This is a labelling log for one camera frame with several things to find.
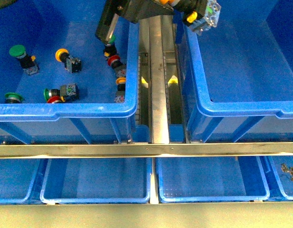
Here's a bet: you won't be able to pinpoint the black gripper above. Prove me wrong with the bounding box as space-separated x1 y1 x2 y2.
95 0 174 44

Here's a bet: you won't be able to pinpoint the yellow mushroom push button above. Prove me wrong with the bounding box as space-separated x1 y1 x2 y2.
159 0 222 36

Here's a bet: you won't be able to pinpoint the blue source bin with buttons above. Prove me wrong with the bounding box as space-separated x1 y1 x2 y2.
0 0 139 144

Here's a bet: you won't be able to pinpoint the green button at right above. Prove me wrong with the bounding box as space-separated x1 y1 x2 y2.
103 34 117 59

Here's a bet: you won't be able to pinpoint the red button lying sideways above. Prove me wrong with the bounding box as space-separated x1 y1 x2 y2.
107 55 126 78

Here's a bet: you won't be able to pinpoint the yellow button lying sideways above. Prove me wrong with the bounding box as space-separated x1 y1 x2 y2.
55 48 82 73

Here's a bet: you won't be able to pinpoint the green button with contact block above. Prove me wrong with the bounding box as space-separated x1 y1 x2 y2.
43 83 79 102

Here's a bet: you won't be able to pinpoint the green button far left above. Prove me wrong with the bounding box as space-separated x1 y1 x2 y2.
9 45 39 76

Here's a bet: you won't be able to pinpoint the large empty blue bin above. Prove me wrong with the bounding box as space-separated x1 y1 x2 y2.
178 0 293 143

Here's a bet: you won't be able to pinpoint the lower blue bin centre left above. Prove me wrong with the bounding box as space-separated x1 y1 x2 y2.
40 158 151 204

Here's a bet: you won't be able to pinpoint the lower blue bin centre right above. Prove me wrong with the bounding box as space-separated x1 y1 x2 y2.
157 156 270 203

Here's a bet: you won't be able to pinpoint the lower blue bin far left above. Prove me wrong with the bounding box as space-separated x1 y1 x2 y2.
0 159 48 205

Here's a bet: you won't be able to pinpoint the small dark metal parts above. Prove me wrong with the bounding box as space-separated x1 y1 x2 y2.
281 163 293 182

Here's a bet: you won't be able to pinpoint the lower blue bin with parts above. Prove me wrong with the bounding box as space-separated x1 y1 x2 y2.
260 156 293 201

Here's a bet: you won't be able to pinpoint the yellow button by bin wall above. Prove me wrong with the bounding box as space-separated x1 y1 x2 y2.
114 77 126 103

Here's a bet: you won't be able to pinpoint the red button near front wall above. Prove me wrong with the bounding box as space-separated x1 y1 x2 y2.
47 96 63 104

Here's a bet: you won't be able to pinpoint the steel centre divider rail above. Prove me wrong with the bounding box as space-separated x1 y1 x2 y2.
139 16 170 144

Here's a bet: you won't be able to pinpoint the green button near front wall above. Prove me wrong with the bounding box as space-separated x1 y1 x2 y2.
5 92 24 104

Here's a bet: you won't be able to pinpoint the steel front shelf rail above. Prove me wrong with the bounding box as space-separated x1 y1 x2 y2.
0 142 293 159

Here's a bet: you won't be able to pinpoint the steel lower front rail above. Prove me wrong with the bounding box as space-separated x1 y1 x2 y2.
0 201 293 210

